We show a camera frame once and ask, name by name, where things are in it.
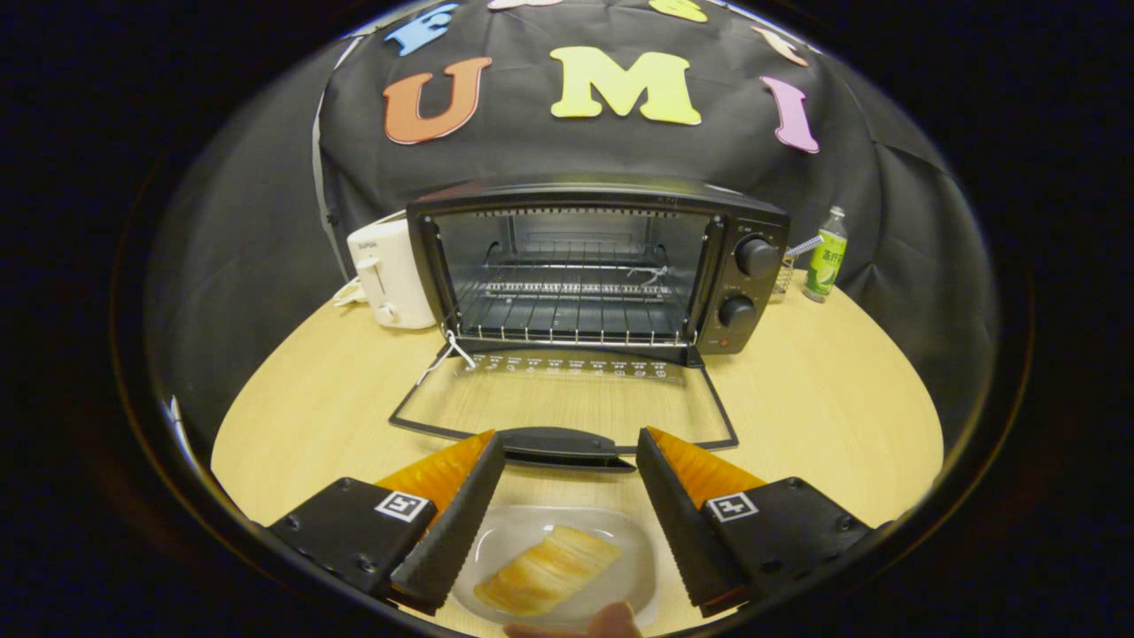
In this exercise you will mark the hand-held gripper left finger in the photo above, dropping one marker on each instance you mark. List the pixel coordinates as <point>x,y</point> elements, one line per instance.
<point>452,532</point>

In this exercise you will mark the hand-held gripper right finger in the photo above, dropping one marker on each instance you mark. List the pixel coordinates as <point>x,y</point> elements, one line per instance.
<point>678,532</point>

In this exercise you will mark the golden bread roll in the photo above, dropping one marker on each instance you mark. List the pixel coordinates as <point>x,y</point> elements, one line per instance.
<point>549,571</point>

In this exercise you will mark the black toaster oven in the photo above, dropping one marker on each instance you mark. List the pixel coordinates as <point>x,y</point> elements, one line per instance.
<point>753,297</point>

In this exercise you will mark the white pop-up toaster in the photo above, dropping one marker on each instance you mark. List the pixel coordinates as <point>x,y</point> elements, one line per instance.
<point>394,275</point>

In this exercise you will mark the white rectangular plate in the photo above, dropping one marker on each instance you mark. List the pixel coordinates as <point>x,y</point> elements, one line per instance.
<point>523,532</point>

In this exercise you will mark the green drink bottle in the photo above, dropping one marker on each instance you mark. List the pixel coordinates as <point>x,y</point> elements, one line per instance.
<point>827,261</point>

